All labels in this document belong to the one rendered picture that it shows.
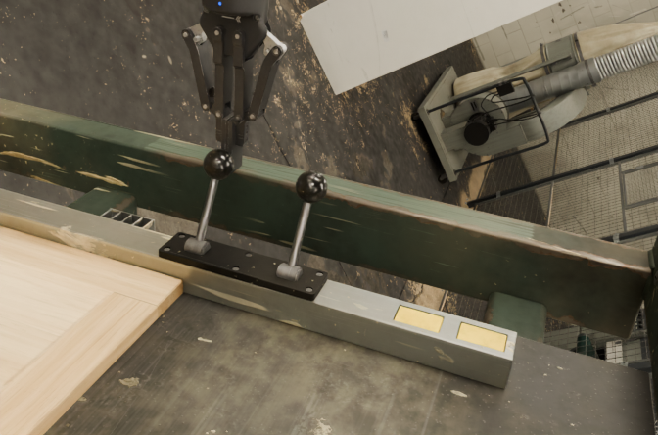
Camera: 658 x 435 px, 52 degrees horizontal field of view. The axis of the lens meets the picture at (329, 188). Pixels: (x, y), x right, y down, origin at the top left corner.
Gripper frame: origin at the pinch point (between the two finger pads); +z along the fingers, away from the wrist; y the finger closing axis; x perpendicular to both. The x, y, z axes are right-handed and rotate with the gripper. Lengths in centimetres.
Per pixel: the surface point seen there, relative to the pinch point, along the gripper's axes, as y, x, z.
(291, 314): -13.5, 11.0, 14.2
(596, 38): -68, -557, 94
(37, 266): 16.9, 16.5, 13.7
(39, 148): 41.8, -13.0, 15.2
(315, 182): -12.8, 4.5, 0.3
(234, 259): -4.9, 8.6, 10.6
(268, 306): -10.6, 11.0, 13.9
